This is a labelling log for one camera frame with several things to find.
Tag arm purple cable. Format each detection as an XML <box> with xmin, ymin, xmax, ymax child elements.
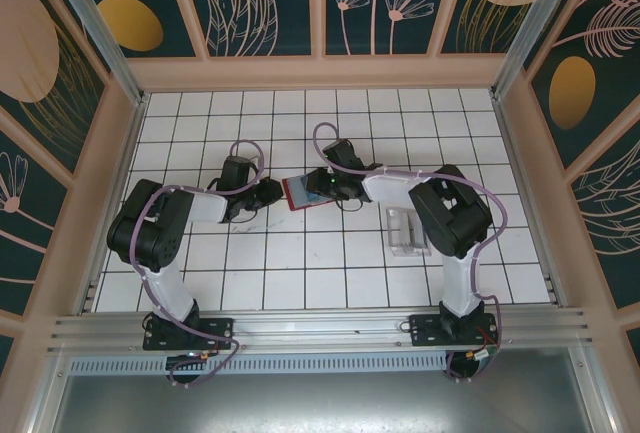
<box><xmin>128</xmin><ymin>140</ymin><xmax>265</xmax><ymax>390</ymax></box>
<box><xmin>312</xmin><ymin>122</ymin><xmax>510</xmax><ymax>384</ymax></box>

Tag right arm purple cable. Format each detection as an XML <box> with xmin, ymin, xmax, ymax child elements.
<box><xmin>312</xmin><ymin>122</ymin><xmax>510</xmax><ymax>384</ymax></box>

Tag aluminium side rail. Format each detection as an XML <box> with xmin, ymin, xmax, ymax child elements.
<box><xmin>492</xmin><ymin>95</ymin><xmax>571</xmax><ymax>312</ymax></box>
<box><xmin>74</xmin><ymin>95</ymin><xmax>149</xmax><ymax>315</ymax></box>

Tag aluminium frame post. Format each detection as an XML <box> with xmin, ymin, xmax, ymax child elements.
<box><xmin>488</xmin><ymin>0</ymin><xmax>600</xmax><ymax>102</ymax></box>
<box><xmin>38</xmin><ymin>0</ymin><xmax>151</xmax><ymax>108</ymax></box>

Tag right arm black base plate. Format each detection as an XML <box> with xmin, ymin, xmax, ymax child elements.
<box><xmin>408</xmin><ymin>310</ymin><xmax>501</xmax><ymax>347</ymax></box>

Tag slotted grey cable duct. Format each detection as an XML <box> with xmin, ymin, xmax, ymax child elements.
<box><xmin>67</xmin><ymin>351</ymin><xmax>454</xmax><ymax>377</ymax></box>

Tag aluminium mounting rail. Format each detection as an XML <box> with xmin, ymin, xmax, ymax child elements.
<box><xmin>47</xmin><ymin>306</ymin><xmax>597</xmax><ymax>354</ymax></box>

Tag grey metal sheet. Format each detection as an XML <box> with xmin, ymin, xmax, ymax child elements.
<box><xmin>29</xmin><ymin>372</ymin><xmax>616</xmax><ymax>433</ymax></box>

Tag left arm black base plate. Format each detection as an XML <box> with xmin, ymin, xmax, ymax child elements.
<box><xmin>143</xmin><ymin>313</ymin><xmax>236</xmax><ymax>352</ymax></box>

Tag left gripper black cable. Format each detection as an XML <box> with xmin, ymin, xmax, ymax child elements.
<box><xmin>227</xmin><ymin>202</ymin><xmax>261</xmax><ymax>225</ymax></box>

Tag blue credit card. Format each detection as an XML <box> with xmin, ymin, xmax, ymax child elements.
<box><xmin>291</xmin><ymin>176</ymin><xmax>334</xmax><ymax>208</ymax></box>

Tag clear plastic card box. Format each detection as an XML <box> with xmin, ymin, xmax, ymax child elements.
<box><xmin>385</xmin><ymin>206</ymin><xmax>434</xmax><ymax>258</ymax></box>

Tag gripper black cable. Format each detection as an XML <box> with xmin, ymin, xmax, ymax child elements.
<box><xmin>335</xmin><ymin>195</ymin><xmax>366</xmax><ymax>213</ymax></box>
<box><xmin>227</xmin><ymin>202</ymin><xmax>261</xmax><ymax>225</ymax></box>

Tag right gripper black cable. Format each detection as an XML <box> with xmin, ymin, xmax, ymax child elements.
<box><xmin>335</xmin><ymin>195</ymin><xmax>366</xmax><ymax>213</ymax></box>

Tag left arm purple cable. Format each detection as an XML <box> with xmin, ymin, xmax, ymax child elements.
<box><xmin>128</xmin><ymin>140</ymin><xmax>265</xmax><ymax>390</ymax></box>

